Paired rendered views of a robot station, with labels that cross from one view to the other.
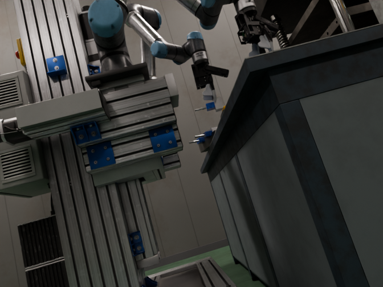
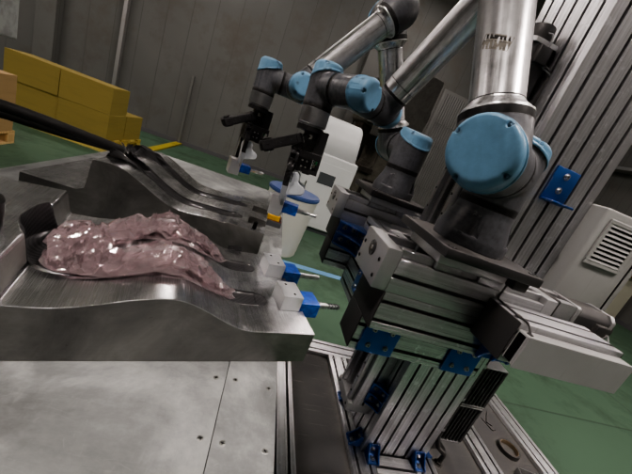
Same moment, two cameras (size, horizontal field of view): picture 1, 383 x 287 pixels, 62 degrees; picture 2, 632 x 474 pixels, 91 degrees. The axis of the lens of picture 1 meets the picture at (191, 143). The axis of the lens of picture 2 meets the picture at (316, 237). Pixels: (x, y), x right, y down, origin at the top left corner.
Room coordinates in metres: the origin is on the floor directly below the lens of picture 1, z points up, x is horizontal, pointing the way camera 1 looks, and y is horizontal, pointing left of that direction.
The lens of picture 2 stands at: (2.29, -0.14, 1.14)
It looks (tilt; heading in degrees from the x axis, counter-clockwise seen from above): 17 degrees down; 173
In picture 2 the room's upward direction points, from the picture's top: 22 degrees clockwise
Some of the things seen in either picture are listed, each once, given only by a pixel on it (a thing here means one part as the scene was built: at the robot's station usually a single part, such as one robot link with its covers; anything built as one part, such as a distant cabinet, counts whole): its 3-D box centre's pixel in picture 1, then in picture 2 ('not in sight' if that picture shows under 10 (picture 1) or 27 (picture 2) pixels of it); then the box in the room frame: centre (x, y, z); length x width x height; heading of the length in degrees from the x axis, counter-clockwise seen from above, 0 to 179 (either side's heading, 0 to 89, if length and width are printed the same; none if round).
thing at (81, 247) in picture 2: not in sight; (152, 244); (1.84, -0.32, 0.90); 0.26 x 0.18 x 0.08; 112
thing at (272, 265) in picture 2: (206, 135); (291, 274); (1.69, -0.09, 0.85); 0.13 x 0.05 x 0.05; 112
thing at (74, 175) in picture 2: not in sight; (170, 195); (1.50, -0.43, 0.87); 0.50 x 0.26 x 0.14; 95
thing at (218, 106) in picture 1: (208, 106); (293, 209); (1.45, -0.13, 0.93); 0.13 x 0.05 x 0.05; 89
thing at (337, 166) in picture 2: not in sight; (323, 174); (-1.82, 0.16, 0.70); 0.71 x 0.63 x 1.40; 4
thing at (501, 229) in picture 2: not in sight; (477, 222); (1.65, 0.25, 1.09); 0.15 x 0.15 x 0.10
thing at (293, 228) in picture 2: not in sight; (285, 219); (-0.61, -0.13, 0.30); 0.49 x 0.49 x 0.60
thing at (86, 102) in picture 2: not in sight; (80, 105); (-2.13, -3.10, 0.39); 1.30 x 0.93 x 0.78; 97
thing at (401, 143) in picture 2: (110, 42); (410, 149); (1.15, 0.19, 1.20); 0.13 x 0.12 x 0.14; 11
